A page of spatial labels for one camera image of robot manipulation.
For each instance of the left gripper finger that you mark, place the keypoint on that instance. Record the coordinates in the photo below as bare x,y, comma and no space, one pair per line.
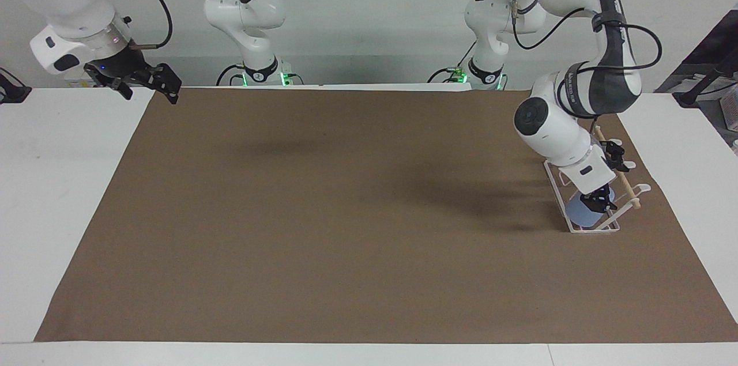
598,200
616,155

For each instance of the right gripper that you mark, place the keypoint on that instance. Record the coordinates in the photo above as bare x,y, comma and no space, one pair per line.
122,63

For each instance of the light blue plate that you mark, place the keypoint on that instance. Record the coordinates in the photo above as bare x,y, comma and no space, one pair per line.
579,215

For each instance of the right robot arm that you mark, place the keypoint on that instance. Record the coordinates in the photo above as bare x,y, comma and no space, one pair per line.
69,3

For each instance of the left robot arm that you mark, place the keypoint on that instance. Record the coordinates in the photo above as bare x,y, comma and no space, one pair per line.
553,129

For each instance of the black stand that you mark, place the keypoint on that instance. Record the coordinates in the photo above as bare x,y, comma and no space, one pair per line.
11,92
700,86

